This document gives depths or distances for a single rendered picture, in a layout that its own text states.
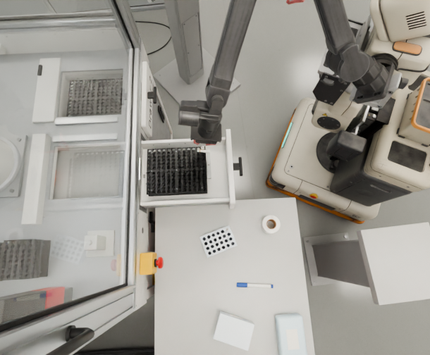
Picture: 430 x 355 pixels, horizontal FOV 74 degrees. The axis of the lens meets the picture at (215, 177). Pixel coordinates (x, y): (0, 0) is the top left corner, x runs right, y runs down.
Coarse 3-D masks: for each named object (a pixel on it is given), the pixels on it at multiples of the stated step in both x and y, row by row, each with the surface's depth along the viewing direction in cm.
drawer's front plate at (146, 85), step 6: (144, 66) 114; (144, 72) 113; (150, 72) 121; (144, 78) 113; (144, 84) 112; (150, 84) 120; (144, 90) 111; (150, 90) 119; (144, 96) 111; (144, 102) 110; (144, 108) 109; (150, 108) 118; (144, 114) 109; (150, 114) 117; (144, 120) 108; (150, 120) 116; (144, 126) 108; (150, 126) 116; (150, 132) 115
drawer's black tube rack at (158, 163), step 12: (156, 156) 107; (168, 156) 111; (180, 156) 111; (192, 156) 110; (156, 168) 106; (168, 168) 109; (180, 168) 106; (192, 168) 106; (204, 168) 106; (156, 180) 105; (168, 180) 108; (180, 180) 108; (192, 180) 105; (156, 192) 103; (168, 192) 107; (180, 192) 103; (192, 192) 106; (204, 192) 107
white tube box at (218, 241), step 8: (216, 232) 113; (224, 232) 110; (232, 232) 110; (208, 240) 109; (216, 240) 109; (224, 240) 109; (232, 240) 109; (208, 248) 112; (216, 248) 108; (224, 248) 112; (208, 256) 107
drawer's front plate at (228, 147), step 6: (228, 132) 106; (228, 138) 106; (228, 144) 105; (228, 150) 105; (228, 156) 104; (228, 162) 103; (228, 168) 103; (228, 174) 102; (228, 180) 104; (228, 186) 106; (228, 192) 108; (234, 192) 100; (234, 198) 100; (234, 204) 100
